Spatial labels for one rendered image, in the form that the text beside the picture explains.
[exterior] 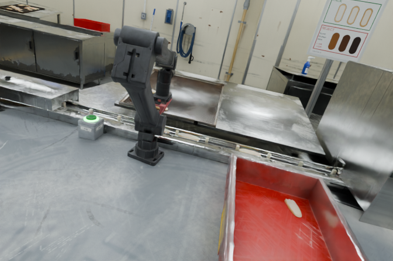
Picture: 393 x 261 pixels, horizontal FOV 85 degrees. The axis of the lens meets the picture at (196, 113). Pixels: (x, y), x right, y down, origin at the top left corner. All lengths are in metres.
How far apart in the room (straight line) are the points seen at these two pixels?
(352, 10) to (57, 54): 3.53
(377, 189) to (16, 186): 1.09
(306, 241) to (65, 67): 3.62
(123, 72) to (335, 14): 1.47
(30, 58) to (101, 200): 3.64
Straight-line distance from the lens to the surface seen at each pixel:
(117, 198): 0.72
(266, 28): 4.30
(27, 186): 0.80
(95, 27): 4.46
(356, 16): 1.76
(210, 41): 4.58
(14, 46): 4.35
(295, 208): 0.84
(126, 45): 0.50
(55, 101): 1.14
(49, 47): 3.93
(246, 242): 0.68
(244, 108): 1.28
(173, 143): 0.91
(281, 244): 0.73
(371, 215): 0.98
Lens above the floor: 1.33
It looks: 22 degrees down
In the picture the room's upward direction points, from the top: 12 degrees clockwise
